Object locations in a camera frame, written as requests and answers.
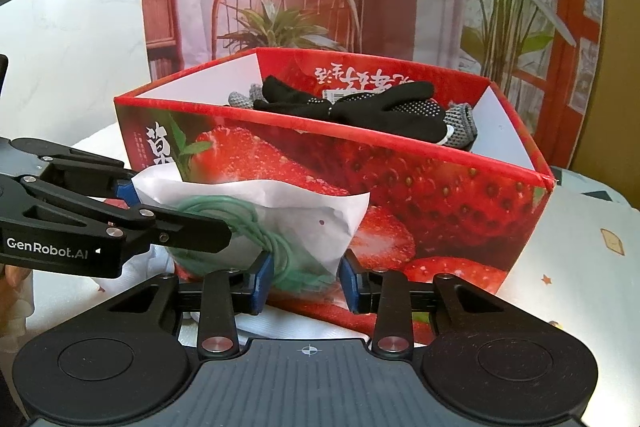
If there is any wooden panel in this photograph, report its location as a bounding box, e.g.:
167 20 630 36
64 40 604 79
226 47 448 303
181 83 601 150
565 0 640 202

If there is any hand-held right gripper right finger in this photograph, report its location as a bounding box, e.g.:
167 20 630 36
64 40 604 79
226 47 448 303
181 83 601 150
339 249 516 360

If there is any white printed tablecloth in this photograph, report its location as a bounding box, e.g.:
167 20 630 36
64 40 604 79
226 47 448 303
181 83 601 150
20 122 640 427

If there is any red strawberry print cardboard box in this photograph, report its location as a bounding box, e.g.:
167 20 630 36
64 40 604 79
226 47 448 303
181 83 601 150
114 47 556 348

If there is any black dotted glove pair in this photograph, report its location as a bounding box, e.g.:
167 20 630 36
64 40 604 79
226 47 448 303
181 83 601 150
252 76 448 142

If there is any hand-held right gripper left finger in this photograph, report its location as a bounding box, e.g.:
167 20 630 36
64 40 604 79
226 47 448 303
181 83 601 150
102 252 275 360

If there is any white paper bag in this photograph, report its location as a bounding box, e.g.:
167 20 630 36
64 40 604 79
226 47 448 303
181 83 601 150
131 166 372 280

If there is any printed room scene backdrop cloth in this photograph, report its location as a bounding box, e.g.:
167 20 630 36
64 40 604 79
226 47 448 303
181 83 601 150
139 0 608 170

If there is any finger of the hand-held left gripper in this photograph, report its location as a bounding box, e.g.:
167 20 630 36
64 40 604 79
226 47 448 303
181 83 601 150
10 138 138 208
20 174 233 270

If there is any person's left hand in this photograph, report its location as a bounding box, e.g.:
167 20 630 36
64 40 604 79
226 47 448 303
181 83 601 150
0 263 35 340

